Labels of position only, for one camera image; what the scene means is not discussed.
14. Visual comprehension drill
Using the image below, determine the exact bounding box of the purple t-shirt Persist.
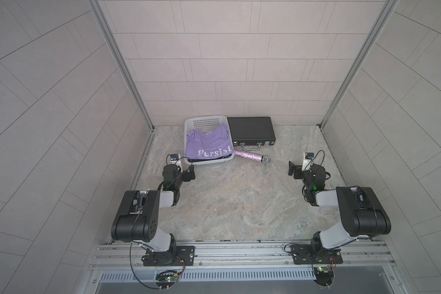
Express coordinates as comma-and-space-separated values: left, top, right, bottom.
185, 124, 233, 160

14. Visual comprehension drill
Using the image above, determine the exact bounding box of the white plastic laundry basket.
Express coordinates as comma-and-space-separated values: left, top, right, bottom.
184, 115, 234, 165

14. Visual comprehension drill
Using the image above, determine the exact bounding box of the black t-shirt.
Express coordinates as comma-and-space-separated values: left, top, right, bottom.
193, 154, 232, 162

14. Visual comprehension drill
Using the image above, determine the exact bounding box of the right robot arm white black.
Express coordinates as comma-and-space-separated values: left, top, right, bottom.
288, 160, 392, 256

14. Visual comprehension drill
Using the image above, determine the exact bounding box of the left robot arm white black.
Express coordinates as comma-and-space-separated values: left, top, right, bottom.
111, 164, 196, 253

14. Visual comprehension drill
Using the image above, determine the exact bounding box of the black hard case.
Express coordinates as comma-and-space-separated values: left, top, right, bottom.
227, 116, 276, 147

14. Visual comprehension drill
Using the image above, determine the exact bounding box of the left green circuit board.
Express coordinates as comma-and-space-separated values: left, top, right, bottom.
155, 270, 181, 290

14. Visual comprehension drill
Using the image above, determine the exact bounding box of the green circuit board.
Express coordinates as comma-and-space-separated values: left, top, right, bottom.
155, 270, 181, 290
313, 267, 334, 288

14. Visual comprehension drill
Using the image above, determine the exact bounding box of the right green circuit board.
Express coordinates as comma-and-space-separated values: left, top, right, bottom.
313, 267, 334, 288

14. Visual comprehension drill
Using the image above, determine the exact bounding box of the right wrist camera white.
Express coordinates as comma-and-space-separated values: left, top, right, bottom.
301, 152, 314, 171

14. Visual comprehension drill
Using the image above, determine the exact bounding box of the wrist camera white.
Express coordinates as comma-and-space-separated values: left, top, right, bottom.
301, 152, 314, 171
169, 153, 181, 164

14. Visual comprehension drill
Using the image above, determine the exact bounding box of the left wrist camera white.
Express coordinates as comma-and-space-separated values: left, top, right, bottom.
169, 153, 181, 164

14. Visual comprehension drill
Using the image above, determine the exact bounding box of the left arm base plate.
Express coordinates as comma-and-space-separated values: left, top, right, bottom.
142, 246, 196, 267

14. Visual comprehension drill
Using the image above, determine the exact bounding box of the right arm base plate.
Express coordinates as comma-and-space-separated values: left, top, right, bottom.
286, 243, 343, 265

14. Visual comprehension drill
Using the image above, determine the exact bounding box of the aluminium mounting rail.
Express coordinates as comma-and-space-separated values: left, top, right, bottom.
89, 240, 395, 270

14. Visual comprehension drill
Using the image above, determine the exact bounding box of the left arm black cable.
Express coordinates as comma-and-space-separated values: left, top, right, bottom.
129, 240, 159, 290

